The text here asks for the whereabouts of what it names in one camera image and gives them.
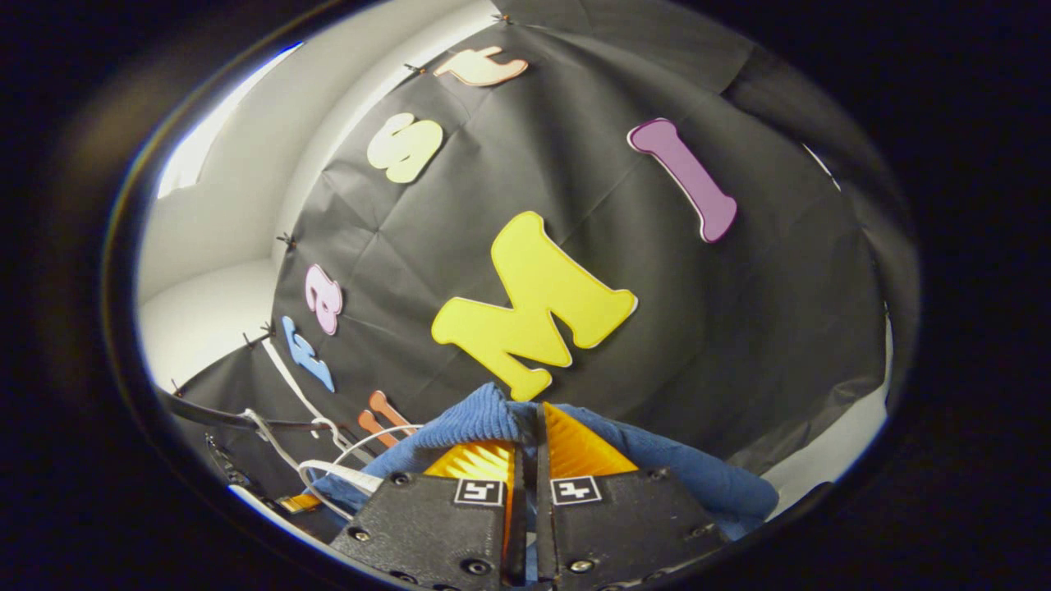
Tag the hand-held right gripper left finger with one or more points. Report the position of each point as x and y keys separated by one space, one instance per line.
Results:
x=427 y=525

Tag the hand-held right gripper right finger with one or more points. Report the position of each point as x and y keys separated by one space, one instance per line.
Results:
x=624 y=517

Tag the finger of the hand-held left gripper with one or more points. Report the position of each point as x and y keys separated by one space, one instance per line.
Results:
x=300 y=502

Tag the blue shirt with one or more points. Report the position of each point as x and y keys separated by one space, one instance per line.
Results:
x=698 y=476

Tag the white clothes hanger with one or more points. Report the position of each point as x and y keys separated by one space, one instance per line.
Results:
x=275 y=443
x=328 y=472

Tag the black clothes rack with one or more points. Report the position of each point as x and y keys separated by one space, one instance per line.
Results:
x=222 y=417

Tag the black backdrop cloth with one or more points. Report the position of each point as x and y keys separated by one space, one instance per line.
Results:
x=657 y=345

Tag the large ceiling light panel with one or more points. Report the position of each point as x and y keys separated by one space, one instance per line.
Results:
x=205 y=139

